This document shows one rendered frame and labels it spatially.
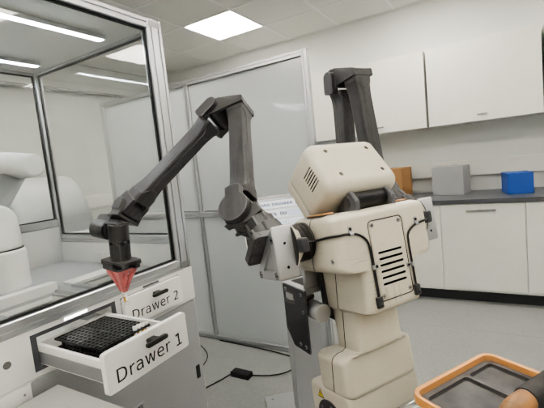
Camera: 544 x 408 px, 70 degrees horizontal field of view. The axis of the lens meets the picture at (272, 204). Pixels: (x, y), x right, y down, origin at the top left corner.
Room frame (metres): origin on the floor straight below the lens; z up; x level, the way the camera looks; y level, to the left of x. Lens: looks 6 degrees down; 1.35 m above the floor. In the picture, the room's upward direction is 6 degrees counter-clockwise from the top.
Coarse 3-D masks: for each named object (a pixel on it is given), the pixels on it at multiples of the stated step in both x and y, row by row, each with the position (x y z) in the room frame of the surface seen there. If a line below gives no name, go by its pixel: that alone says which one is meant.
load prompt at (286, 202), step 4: (272, 200) 1.94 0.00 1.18; (276, 200) 1.94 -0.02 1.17; (280, 200) 1.94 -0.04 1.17; (284, 200) 1.95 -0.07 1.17; (288, 200) 1.95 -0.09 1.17; (292, 200) 1.95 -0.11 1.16; (260, 204) 1.92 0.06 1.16; (264, 204) 1.92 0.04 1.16; (268, 204) 1.92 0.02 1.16; (272, 204) 1.93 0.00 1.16; (276, 204) 1.93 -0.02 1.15; (280, 204) 1.93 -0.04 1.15; (284, 204) 1.93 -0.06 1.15; (288, 204) 1.93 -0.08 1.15; (292, 204) 1.93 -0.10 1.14; (296, 204) 1.93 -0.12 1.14; (264, 208) 1.91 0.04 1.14; (268, 208) 1.91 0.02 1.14; (272, 208) 1.91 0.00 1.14
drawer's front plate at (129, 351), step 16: (176, 320) 1.14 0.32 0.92; (144, 336) 1.03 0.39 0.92; (176, 336) 1.13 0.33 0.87; (112, 352) 0.94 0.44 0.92; (128, 352) 0.98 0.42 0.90; (144, 352) 1.02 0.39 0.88; (160, 352) 1.07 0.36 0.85; (176, 352) 1.12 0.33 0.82; (112, 368) 0.93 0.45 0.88; (128, 368) 0.97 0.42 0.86; (144, 368) 1.02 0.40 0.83; (112, 384) 0.93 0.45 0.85; (128, 384) 0.97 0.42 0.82
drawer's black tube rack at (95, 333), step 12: (96, 324) 1.21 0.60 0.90; (108, 324) 1.20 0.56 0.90; (120, 324) 1.20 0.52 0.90; (132, 324) 1.18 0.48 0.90; (60, 336) 1.14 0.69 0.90; (72, 336) 1.13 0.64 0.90; (84, 336) 1.12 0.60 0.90; (96, 336) 1.11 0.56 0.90; (108, 336) 1.10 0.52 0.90; (132, 336) 1.16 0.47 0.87; (72, 348) 1.11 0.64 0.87; (84, 348) 1.10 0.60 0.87; (108, 348) 1.09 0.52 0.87
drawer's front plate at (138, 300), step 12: (180, 276) 1.60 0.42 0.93; (156, 288) 1.49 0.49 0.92; (168, 288) 1.54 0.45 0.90; (180, 288) 1.59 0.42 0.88; (132, 300) 1.38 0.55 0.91; (144, 300) 1.43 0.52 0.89; (156, 300) 1.48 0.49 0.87; (168, 300) 1.53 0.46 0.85; (180, 300) 1.58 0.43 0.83; (132, 312) 1.38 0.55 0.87; (144, 312) 1.42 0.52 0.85; (156, 312) 1.47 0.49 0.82
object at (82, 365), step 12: (108, 312) 1.33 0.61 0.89; (84, 324) 1.25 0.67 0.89; (48, 348) 1.08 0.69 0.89; (60, 348) 1.07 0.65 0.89; (48, 360) 1.08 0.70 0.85; (60, 360) 1.05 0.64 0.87; (72, 360) 1.02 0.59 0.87; (84, 360) 0.99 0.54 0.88; (96, 360) 0.97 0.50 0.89; (72, 372) 1.02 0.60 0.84; (84, 372) 0.99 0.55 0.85; (96, 372) 0.97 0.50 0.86
